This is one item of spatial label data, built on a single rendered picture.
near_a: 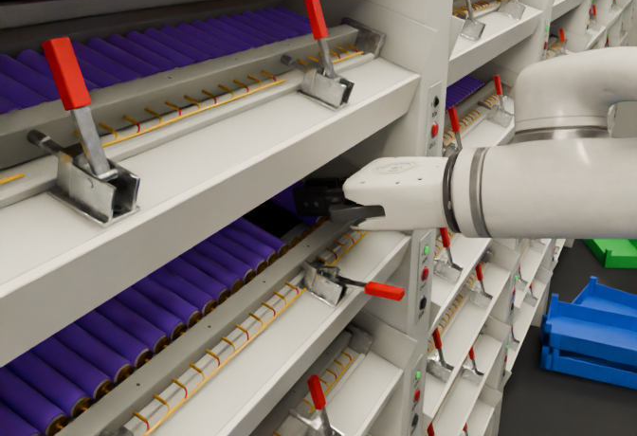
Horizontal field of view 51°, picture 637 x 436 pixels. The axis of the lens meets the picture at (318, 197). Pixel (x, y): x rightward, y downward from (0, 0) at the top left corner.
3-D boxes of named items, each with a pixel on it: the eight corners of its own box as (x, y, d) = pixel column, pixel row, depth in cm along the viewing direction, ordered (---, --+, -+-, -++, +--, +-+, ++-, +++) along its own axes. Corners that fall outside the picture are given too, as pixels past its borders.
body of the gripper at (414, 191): (480, 139, 65) (375, 147, 70) (447, 171, 56) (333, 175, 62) (488, 211, 67) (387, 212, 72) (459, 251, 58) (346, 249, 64)
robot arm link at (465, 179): (500, 135, 63) (469, 136, 65) (474, 161, 56) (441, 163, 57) (509, 217, 65) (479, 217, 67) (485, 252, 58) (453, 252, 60)
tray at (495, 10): (533, 33, 131) (565, -37, 124) (434, 95, 81) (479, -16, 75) (441, -4, 137) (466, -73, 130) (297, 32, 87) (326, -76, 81)
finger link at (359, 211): (415, 195, 62) (389, 184, 67) (341, 218, 60) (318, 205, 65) (417, 207, 62) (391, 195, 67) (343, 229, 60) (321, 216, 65)
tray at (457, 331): (503, 286, 152) (529, 239, 146) (410, 459, 103) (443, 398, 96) (425, 245, 158) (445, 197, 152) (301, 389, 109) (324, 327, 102)
